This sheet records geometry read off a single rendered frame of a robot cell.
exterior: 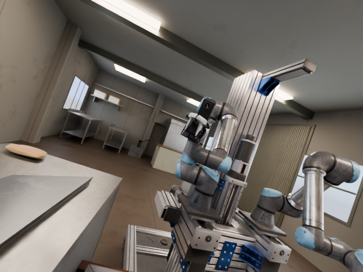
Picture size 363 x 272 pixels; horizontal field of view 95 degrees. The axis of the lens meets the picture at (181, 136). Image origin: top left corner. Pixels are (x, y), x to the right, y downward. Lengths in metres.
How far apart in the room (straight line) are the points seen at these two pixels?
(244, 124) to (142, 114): 7.92
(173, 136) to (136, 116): 2.38
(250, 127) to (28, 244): 1.23
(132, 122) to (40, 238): 8.53
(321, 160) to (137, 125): 8.39
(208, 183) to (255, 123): 0.60
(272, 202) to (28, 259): 1.20
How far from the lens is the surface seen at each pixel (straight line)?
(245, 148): 1.22
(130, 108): 8.99
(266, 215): 1.33
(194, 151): 0.75
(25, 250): 0.52
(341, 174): 1.16
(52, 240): 0.55
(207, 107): 0.61
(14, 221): 0.56
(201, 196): 1.03
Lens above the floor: 1.37
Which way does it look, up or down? 1 degrees up
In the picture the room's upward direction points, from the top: 20 degrees clockwise
